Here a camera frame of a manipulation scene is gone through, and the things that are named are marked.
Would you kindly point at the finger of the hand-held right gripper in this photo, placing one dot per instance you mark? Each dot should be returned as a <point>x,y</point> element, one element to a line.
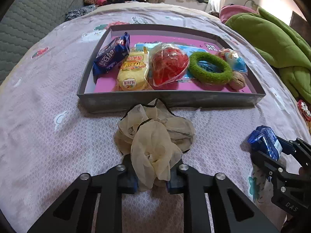
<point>301,150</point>
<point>267,162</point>

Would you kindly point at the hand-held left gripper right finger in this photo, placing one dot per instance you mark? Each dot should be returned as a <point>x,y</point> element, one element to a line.
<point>173,184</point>

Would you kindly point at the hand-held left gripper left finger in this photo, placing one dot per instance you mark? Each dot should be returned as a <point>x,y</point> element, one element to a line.
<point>132,182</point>

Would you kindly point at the shiny blue snack packet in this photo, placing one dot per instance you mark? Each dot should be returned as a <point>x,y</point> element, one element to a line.
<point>262,139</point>

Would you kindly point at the beige chiffon scrunchie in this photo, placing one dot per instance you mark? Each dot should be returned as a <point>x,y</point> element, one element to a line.
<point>150,138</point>

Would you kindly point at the dark shallow box tray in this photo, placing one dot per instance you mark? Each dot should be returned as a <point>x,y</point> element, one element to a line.
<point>170,102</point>

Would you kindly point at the egg-shaped toy packet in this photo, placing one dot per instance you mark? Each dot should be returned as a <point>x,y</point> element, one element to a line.
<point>235,60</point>

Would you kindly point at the red jelly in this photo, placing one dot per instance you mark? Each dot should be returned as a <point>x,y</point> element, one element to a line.
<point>167,63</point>

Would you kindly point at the dark blue biscuit packet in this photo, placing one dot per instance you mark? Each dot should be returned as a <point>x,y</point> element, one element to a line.
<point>109,57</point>

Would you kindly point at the lilac printed bedsheet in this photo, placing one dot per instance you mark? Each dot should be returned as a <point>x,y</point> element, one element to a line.
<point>60,138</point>

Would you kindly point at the brown walnut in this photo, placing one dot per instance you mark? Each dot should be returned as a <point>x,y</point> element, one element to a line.
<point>237,80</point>

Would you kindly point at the yellow snack packet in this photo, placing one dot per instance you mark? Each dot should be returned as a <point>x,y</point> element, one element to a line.
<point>132,72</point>

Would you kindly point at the green quilt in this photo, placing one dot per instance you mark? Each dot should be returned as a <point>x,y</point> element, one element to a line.
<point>267,38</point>

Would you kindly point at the pink pillow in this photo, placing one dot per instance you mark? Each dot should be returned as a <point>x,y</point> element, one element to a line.
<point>233,11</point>

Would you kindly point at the bed with beige sheet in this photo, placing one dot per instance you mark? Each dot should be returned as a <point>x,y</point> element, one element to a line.
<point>158,7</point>

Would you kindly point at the blue patterned cloth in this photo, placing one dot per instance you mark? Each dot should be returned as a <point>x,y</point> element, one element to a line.
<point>77,12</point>

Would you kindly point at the grey quilted headboard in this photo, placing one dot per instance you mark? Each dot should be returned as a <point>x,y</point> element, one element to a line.
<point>29,17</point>

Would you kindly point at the dark wooden frame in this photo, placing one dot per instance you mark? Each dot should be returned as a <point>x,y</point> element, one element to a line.
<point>297,21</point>

